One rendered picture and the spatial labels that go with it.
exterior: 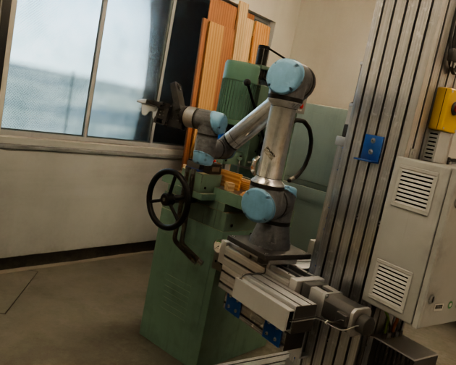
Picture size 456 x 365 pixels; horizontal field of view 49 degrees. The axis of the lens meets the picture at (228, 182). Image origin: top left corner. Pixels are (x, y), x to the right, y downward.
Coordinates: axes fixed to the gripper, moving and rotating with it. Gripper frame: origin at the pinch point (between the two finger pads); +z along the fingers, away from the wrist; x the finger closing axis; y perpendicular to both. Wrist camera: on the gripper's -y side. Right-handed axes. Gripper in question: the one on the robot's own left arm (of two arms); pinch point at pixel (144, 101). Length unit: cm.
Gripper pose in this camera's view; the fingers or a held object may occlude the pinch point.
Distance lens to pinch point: 196.0
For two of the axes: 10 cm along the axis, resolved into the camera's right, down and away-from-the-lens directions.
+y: -2.5, 9.7, 0.2
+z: -8.7, -2.3, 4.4
